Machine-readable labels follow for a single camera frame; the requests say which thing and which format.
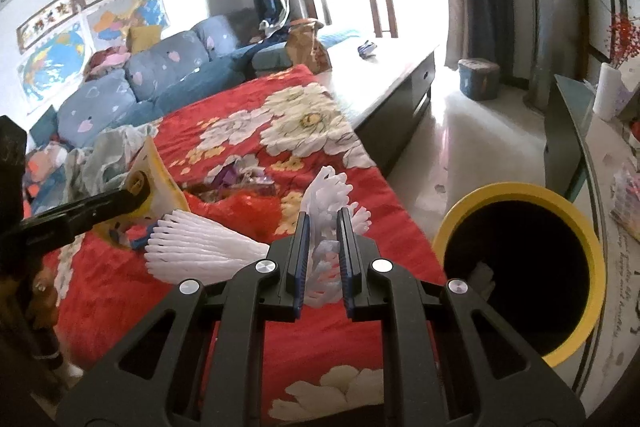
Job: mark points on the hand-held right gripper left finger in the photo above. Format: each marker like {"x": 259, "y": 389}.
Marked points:
{"x": 302, "y": 257}

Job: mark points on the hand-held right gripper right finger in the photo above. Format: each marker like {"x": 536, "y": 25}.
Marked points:
{"x": 345, "y": 257}

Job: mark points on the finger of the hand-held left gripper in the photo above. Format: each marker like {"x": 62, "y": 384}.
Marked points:
{"x": 90, "y": 212}

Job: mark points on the yellow snack bag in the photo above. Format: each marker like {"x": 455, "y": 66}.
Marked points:
{"x": 155, "y": 187}

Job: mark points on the purple snack wrapper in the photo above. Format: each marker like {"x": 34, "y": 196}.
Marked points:
{"x": 224, "y": 176}
{"x": 255, "y": 179}

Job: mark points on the yellow rimmed black trash bin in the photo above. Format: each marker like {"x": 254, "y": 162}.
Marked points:
{"x": 520, "y": 267}

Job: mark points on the person's left hand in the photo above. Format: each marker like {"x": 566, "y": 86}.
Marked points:
{"x": 45, "y": 302}

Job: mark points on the pale green crumpled cloth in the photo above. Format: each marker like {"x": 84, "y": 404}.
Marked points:
{"x": 100, "y": 157}

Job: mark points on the world map poster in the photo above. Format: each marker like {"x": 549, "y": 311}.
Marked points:
{"x": 55, "y": 67}

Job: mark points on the pink clothes pile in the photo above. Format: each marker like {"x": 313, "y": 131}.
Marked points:
{"x": 105, "y": 62}

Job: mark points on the red floral blanket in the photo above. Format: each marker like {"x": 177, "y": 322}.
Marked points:
{"x": 215, "y": 127}

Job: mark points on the blue heart print sofa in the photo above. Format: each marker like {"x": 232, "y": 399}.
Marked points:
{"x": 165, "y": 62}

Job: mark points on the yellow pillow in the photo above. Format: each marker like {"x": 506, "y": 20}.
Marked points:
{"x": 142, "y": 38}

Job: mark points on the dark wooden cabinet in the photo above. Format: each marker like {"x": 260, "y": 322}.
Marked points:
{"x": 395, "y": 82}

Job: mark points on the colourful country map poster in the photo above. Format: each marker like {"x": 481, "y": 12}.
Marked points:
{"x": 125, "y": 14}

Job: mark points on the small blue clip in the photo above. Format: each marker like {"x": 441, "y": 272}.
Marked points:
{"x": 367, "y": 49}

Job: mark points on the brown paper bag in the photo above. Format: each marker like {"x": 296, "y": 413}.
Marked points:
{"x": 305, "y": 44}

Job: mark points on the blue round stool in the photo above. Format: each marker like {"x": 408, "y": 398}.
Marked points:
{"x": 479, "y": 79}

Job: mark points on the dark glass side table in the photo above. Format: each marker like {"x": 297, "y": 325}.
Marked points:
{"x": 562, "y": 142}

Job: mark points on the white printed table cover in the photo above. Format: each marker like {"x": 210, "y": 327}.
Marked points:
{"x": 617, "y": 267}

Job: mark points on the white vase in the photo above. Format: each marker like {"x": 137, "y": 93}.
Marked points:
{"x": 612, "y": 92}

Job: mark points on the red flower branches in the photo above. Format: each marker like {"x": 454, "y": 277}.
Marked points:
{"x": 622, "y": 39}

